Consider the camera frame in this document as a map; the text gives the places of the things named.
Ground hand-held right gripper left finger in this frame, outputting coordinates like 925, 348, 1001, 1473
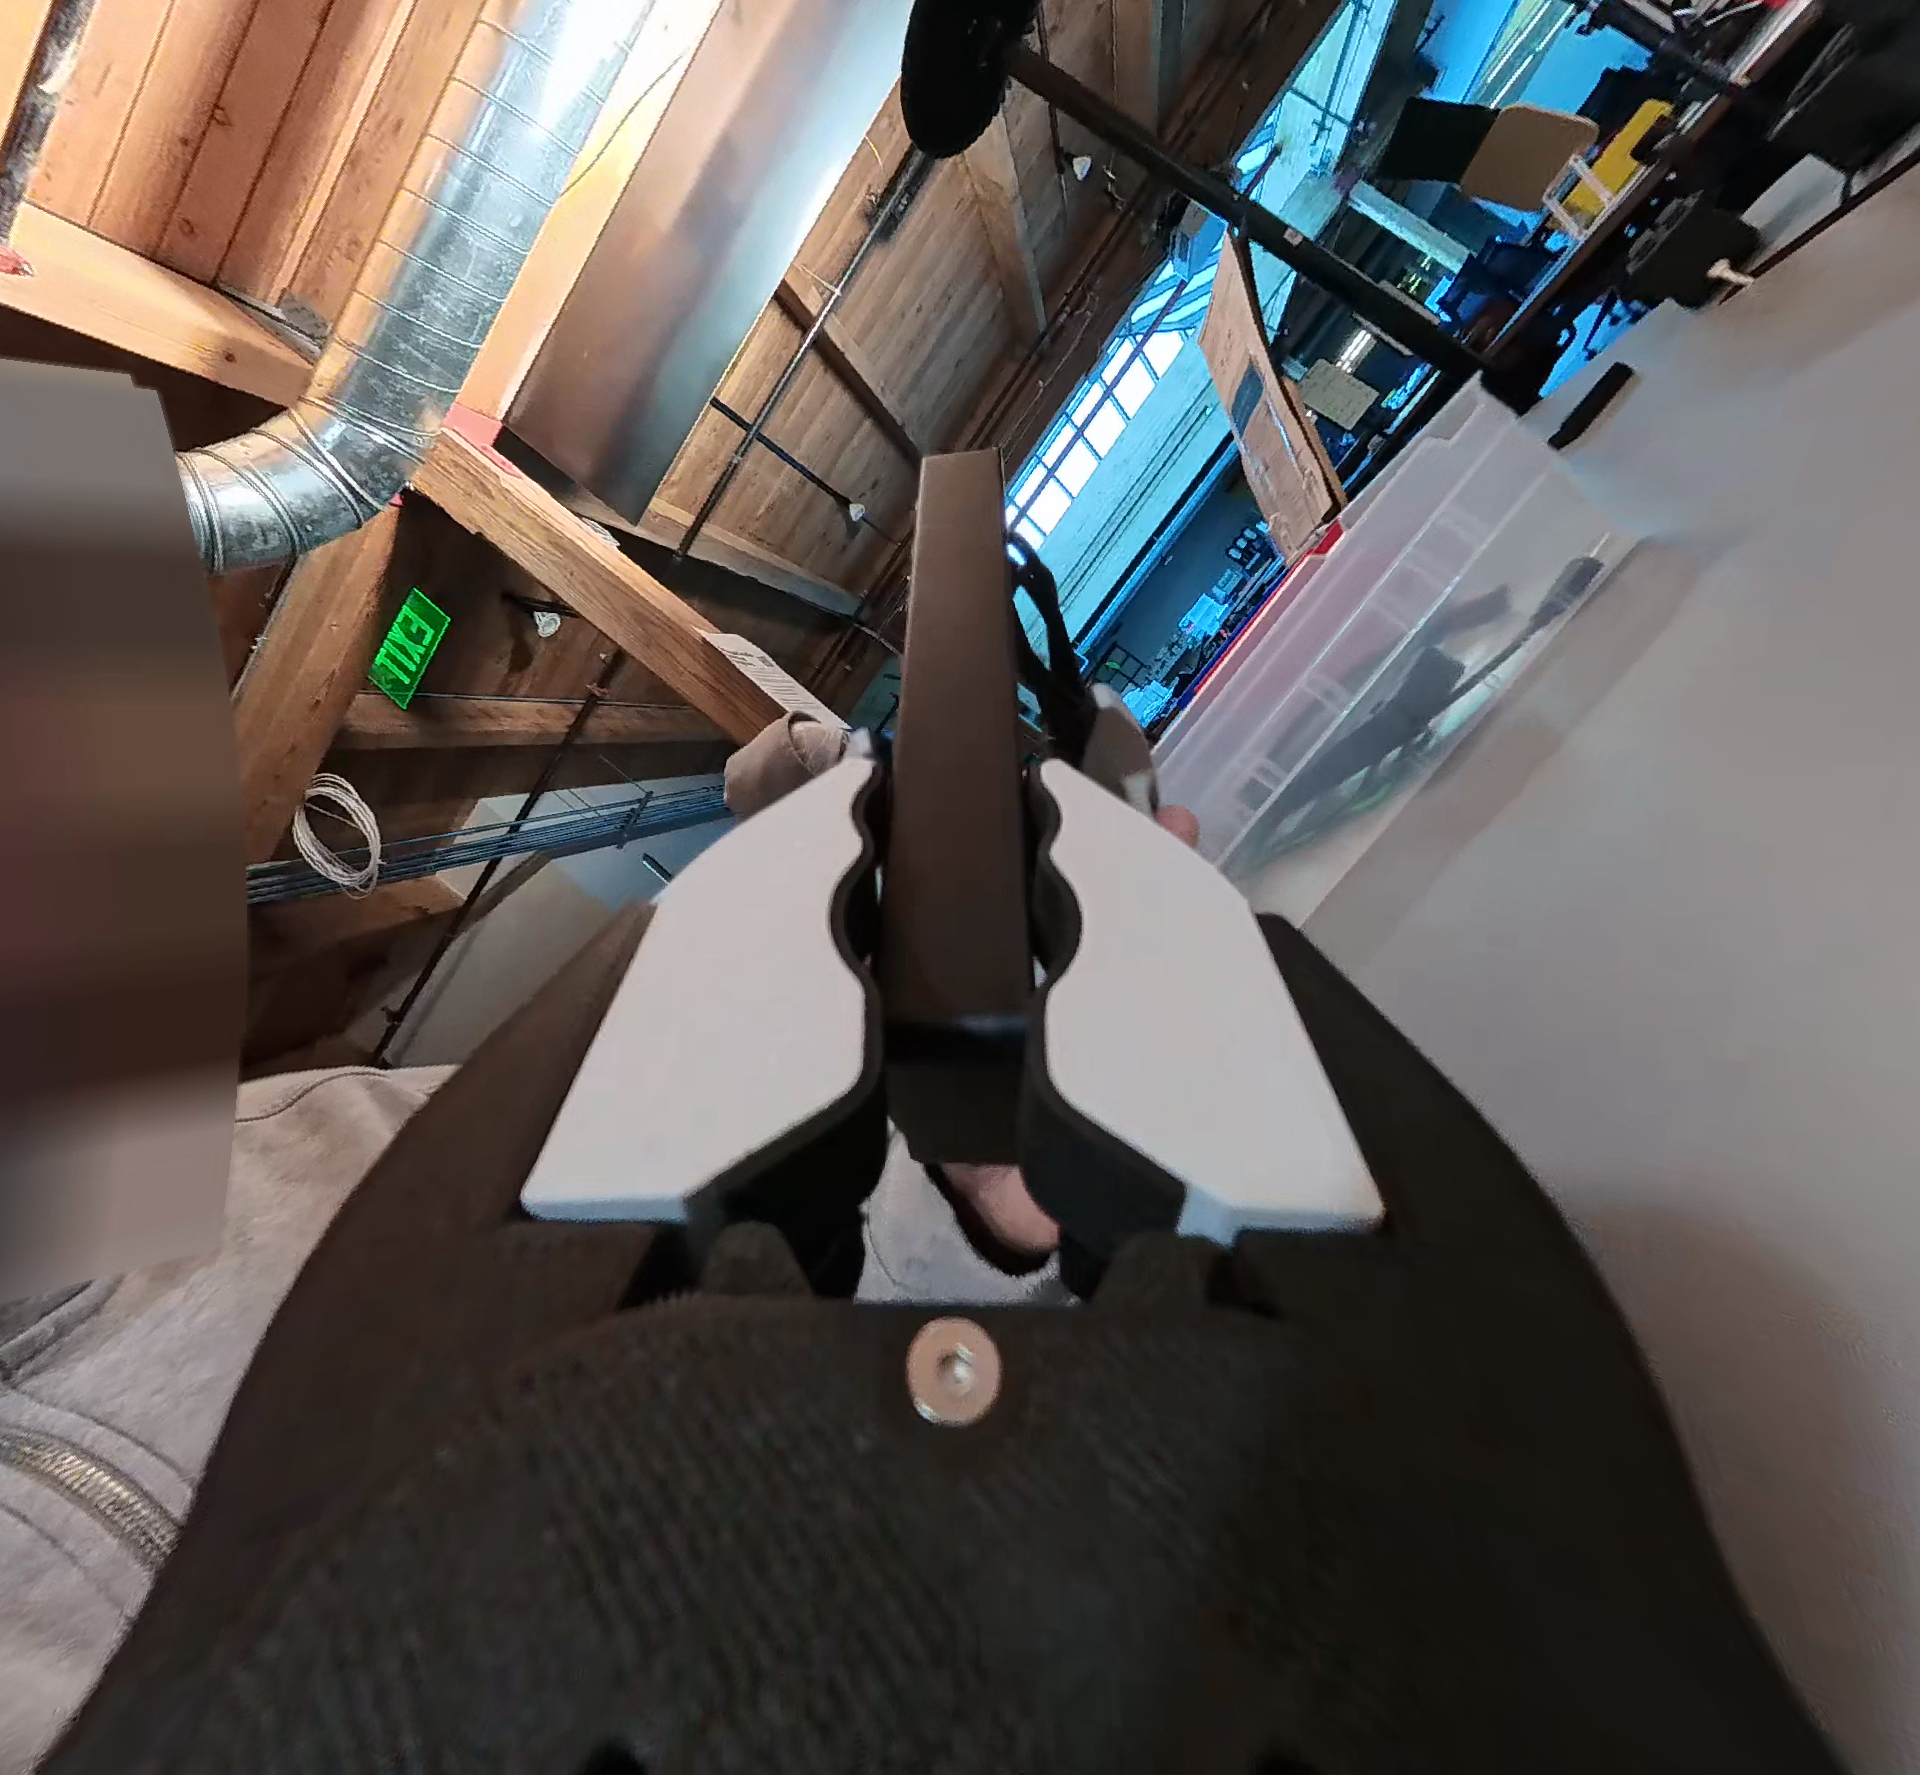
518, 736, 892, 1230

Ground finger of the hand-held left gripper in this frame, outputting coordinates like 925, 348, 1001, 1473
1081, 684, 1162, 818

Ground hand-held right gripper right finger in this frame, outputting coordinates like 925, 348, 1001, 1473
1026, 755, 1389, 1249

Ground thin black hub cable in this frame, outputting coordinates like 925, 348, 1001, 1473
1006, 534, 1098, 775

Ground slim black usb hub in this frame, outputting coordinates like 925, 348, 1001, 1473
874, 449, 1040, 1165

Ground clear plastic storage bin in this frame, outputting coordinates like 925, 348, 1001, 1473
1154, 377, 1640, 879

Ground white desk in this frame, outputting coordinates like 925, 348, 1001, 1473
1238, 139, 1920, 1775

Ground small black desk item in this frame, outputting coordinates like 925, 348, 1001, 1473
1550, 363, 1638, 452

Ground person's left hand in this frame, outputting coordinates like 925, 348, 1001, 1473
928, 1158, 1066, 1277

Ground white label on beam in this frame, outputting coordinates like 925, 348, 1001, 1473
717, 630, 845, 731

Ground brown cardboard sheet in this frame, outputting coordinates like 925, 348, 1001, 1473
1198, 229, 1347, 564

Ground green exit sign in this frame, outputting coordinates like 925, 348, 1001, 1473
367, 585, 454, 713

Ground grey hoodie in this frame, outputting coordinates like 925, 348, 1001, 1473
0, 1058, 459, 1775

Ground beige chair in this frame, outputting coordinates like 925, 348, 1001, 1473
1460, 101, 1602, 216

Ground black round base stand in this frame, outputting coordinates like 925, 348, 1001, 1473
901, 0, 1511, 387

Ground coil of white wire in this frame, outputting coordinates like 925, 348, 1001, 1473
290, 772, 386, 901

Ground silver metal air duct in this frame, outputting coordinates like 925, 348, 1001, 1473
177, 0, 669, 580

